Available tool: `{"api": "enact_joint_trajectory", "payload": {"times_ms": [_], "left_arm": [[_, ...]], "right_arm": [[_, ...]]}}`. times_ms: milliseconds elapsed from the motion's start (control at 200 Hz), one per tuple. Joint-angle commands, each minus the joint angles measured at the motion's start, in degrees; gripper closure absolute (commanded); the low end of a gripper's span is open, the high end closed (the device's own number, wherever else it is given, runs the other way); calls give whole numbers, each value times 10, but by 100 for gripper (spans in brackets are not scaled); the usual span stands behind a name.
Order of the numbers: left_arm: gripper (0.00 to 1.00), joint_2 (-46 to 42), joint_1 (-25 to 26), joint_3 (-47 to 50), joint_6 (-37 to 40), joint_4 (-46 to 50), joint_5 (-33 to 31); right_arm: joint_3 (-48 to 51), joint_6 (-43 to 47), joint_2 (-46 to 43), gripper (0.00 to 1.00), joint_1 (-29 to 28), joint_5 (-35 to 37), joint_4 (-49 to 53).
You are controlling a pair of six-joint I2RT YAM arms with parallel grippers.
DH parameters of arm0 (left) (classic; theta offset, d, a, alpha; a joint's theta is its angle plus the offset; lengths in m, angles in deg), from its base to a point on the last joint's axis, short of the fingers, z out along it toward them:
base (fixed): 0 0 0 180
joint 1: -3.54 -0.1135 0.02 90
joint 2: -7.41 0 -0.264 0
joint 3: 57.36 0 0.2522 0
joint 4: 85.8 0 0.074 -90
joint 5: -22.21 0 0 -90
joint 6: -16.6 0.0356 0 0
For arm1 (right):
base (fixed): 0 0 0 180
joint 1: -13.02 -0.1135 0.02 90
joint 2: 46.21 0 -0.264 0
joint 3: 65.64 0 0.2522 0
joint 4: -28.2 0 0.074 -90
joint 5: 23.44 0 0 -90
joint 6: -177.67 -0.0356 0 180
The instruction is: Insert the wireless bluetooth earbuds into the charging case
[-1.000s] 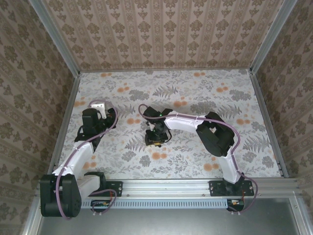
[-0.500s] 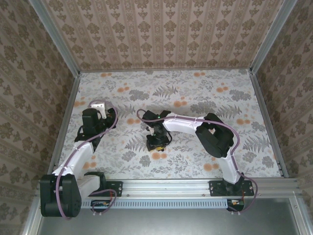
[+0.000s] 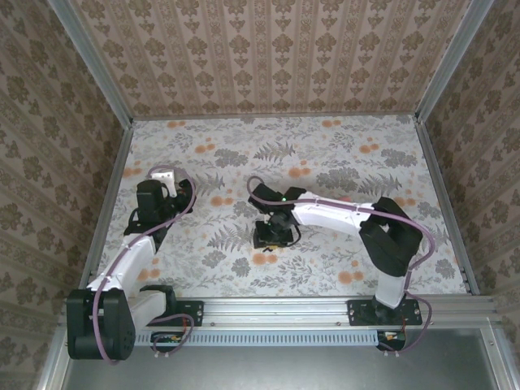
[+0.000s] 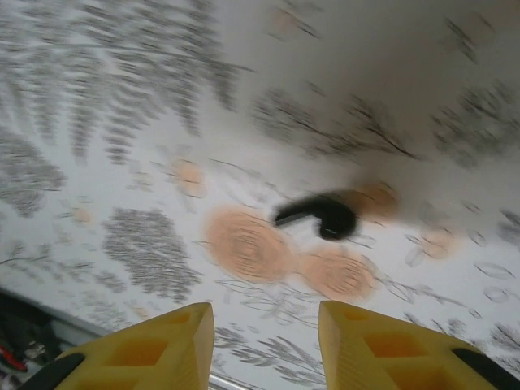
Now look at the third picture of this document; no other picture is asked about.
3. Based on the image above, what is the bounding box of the grey metal sheet tray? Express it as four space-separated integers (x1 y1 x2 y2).
36 318 520 390

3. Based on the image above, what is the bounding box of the black connector board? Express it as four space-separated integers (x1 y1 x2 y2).
150 331 184 353
376 329 407 351

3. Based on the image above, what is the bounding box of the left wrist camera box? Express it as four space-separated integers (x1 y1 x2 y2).
147 169 179 197

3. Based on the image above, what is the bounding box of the aluminium side frame rail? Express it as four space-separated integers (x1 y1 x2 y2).
414 119 481 296
80 121 135 292

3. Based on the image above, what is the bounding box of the aluminium front frame rail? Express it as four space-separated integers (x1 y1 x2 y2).
60 295 501 326

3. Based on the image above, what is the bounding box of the aluminium back frame rail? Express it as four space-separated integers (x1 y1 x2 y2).
132 112 419 122

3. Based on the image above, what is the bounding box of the grey slotted cable duct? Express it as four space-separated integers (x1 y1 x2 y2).
133 329 379 347

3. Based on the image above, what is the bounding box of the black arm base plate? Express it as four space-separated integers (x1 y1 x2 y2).
348 299 423 327
162 300 204 327

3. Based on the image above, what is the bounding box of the aluminium corner frame post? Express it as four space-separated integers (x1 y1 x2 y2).
47 0 135 128
414 0 495 123

